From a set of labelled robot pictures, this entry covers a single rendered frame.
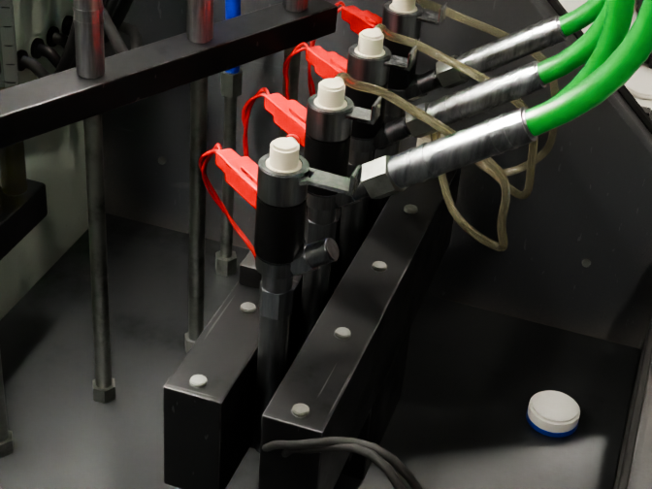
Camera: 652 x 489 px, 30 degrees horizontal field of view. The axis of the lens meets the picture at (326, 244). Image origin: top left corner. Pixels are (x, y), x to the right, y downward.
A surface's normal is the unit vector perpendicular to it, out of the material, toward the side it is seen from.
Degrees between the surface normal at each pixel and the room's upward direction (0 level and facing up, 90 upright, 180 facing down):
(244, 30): 0
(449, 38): 90
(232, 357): 0
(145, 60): 0
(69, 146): 90
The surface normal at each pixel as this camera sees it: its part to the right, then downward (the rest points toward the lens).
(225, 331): 0.07, -0.83
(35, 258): 0.94, 0.24
